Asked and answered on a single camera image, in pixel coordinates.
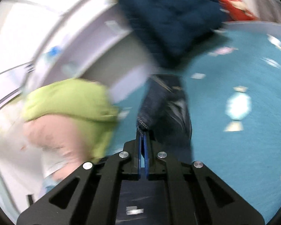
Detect teal patterned bed sheet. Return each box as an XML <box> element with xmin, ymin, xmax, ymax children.
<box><xmin>107</xmin><ymin>29</ymin><xmax>281</xmax><ymax>224</ymax></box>

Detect green and pink padded jacket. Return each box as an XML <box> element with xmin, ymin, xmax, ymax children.
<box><xmin>23</xmin><ymin>78</ymin><xmax>119</xmax><ymax>181</ymax></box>

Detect white bed headboard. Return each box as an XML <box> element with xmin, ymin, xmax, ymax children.
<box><xmin>23</xmin><ymin>0</ymin><xmax>158</xmax><ymax>102</ymax></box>

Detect navy and yellow puffer jacket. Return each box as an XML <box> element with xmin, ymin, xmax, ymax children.
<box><xmin>117</xmin><ymin>0</ymin><xmax>226</xmax><ymax>68</ymax></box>

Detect dark blue denim jeans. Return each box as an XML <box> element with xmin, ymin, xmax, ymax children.
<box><xmin>136</xmin><ymin>74</ymin><xmax>192</xmax><ymax>164</ymax></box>

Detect red garment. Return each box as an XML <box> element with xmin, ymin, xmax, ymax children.
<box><xmin>218</xmin><ymin>0</ymin><xmax>257</xmax><ymax>21</ymax></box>

